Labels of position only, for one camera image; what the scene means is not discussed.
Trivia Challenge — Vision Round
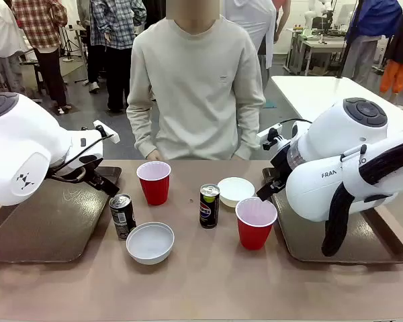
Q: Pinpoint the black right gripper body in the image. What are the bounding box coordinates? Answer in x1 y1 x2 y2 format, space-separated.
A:
269 144 294 189

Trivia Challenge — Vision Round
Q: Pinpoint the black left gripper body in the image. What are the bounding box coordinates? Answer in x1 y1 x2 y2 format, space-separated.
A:
48 156 104 184

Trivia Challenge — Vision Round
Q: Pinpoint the white plastic bowl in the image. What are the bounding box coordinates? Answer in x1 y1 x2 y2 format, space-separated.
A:
126 221 175 266
216 176 256 208

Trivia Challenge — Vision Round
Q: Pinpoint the red plastic cup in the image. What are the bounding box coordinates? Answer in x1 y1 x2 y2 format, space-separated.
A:
136 160 173 207
234 197 279 251

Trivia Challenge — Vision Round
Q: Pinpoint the person's right forearm beige sleeve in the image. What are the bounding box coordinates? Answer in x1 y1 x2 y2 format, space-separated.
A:
125 97 159 159

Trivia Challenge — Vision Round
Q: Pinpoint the person's left forearm beige sleeve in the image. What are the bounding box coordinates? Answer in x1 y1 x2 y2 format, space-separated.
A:
234 97 268 161

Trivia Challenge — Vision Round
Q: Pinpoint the black soda can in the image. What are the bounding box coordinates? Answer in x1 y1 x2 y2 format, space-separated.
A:
108 193 138 241

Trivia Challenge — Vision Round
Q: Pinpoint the brown plastic tray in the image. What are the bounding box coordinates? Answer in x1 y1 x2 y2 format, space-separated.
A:
0 165 123 264
262 166 403 264

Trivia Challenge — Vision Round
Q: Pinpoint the black Pepsi can yellow top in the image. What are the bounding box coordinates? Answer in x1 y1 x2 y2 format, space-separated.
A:
199 183 221 230

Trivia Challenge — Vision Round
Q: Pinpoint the white side table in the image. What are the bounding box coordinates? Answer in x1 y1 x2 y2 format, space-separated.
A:
269 75 403 139

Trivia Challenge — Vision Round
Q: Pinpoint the person in beige sweater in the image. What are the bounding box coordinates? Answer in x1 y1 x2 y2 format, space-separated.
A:
125 14 268 161

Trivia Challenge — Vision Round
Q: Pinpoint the black background tripod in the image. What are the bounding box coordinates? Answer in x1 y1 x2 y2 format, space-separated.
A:
60 23 87 64

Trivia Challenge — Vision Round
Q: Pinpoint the grey background workbench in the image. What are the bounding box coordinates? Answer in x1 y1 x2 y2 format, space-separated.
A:
283 26 349 77

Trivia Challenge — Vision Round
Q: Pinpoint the bystander in blue plaid shirt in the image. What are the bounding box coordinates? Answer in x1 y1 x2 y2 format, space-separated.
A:
86 0 148 114

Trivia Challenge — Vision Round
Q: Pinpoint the bystander in white coat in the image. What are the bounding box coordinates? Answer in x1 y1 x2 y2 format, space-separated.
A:
220 0 280 92

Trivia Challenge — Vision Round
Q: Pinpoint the bystander in red plaid shirt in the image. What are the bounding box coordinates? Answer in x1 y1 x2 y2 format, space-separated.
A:
11 0 71 115

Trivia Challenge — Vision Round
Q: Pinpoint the bystander in orange trousers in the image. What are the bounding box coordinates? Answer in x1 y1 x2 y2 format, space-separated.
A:
378 0 403 95

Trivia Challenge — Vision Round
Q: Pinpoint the bystander in white shirt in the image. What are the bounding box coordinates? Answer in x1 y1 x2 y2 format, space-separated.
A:
0 0 28 97

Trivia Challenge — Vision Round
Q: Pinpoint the bystander in blue jacket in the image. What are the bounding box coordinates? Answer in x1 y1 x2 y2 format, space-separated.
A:
341 0 403 85

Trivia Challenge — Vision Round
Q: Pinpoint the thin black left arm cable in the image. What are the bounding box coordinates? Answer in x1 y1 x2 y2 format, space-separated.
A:
48 125 117 176

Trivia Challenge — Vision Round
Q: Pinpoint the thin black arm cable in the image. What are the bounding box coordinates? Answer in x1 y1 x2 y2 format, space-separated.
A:
279 117 312 127
48 125 117 176

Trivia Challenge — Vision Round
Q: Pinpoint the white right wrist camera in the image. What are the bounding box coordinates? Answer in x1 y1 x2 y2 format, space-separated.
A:
255 121 283 150

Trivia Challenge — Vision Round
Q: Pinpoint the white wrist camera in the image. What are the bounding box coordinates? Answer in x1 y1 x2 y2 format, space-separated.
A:
255 121 283 150
93 120 120 142

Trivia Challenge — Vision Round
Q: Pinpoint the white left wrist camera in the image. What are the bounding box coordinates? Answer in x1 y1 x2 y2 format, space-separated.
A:
93 120 120 142

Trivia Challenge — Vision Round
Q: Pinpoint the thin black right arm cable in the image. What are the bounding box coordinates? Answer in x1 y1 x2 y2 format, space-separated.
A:
279 117 312 127

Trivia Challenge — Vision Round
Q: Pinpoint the black braided cable sleeve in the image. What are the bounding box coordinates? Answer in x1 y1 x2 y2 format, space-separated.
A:
321 135 403 258

